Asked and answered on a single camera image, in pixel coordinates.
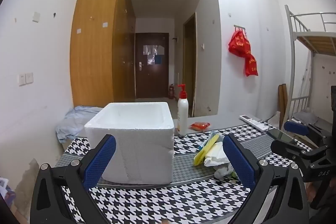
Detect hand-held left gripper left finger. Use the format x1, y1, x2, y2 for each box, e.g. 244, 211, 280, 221
30, 134, 117, 224

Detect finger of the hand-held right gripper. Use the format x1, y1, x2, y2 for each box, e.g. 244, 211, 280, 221
270, 139, 329, 162
283, 121, 334, 141

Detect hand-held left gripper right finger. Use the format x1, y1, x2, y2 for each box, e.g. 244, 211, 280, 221
222, 133, 310, 224

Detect green tissue packet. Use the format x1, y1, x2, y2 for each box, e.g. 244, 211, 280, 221
214, 163, 238, 180

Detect white towel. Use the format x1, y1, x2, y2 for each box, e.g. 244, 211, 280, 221
203, 142, 230, 167

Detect light blue tissue packet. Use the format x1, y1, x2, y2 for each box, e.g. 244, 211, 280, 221
199, 131, 219, 151

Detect white foam box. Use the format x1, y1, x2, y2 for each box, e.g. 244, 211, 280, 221
84, 101, 175, 185

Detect black smartphone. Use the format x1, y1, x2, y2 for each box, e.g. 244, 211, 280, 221
266, 129, 298, 147

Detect wooden boards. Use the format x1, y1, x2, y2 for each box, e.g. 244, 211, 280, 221
279, 84, 288, 122

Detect white remote control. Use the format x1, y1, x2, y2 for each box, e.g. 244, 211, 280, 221
239, 114, 273, 132

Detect light blue cloth bundle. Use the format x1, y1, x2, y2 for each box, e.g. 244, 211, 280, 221
56, 106, 104, 143

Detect red snack packet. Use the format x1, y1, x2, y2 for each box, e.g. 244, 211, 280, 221
189, 122, 211, 131

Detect houndstooth table mat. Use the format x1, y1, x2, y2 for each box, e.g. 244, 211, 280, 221
56, 126, 315, 224

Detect white lotion pump bottle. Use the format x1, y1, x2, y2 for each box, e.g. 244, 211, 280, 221
176, 84, 189, 136

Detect metal bunk bed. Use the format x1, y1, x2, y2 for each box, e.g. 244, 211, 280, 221
285, 5, 336, 125

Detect dark brown entrance door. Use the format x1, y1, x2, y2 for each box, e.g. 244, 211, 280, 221
135, 32, 170, 99

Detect red plastic bag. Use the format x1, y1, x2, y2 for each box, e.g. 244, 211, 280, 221
228, 29, 258, 77

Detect printed paper sheets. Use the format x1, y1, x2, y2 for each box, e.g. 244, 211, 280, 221
0, 177, 10, 201

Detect wooden side door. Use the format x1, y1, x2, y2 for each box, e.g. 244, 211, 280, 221
183, 12, 197, 117

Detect wooden wardrobe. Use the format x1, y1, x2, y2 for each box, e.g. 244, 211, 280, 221
70, 0, 136, 107

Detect grey paper notices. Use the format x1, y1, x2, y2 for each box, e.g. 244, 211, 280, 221
143, 45, 165, 65

